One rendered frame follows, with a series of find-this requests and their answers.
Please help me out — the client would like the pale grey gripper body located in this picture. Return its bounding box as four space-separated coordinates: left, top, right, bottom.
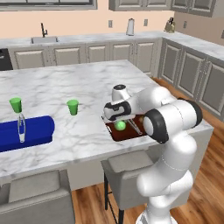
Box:
112 115 130 123

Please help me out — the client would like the grey upholstered stool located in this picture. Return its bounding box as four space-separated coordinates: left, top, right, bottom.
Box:
0 169 76 224
100 150 165 224

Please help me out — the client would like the green cup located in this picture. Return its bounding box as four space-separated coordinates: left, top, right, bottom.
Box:
66 99 80 116
9 96 24 114

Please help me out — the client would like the grey base cupboard run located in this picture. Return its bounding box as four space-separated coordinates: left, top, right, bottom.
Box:
8 38 163 78
158 38 224 121

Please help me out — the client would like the black tap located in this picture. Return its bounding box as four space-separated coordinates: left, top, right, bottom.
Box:
40 22 49 39

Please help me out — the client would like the grey wall cupboard run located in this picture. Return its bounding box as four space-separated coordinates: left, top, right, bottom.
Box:
170 0 224 18
108 0 173 12

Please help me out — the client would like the black dishwasher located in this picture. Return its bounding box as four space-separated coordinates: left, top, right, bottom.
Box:
0 47 14 72

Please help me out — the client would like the blue tray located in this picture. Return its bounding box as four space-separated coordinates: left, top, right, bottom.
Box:
0 115 56 153

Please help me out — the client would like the knife block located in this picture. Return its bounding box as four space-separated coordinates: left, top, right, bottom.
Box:
164 17 177 34

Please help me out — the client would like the grey utensil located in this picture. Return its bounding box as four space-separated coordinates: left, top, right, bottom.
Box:
127 118 144 136

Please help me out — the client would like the steel sink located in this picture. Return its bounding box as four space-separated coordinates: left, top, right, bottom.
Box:
30 35 60 45

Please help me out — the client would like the green round fruit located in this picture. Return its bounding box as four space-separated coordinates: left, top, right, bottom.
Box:
114 120 127 131

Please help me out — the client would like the brown tray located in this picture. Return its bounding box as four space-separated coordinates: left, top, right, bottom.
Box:
101 112 152 143

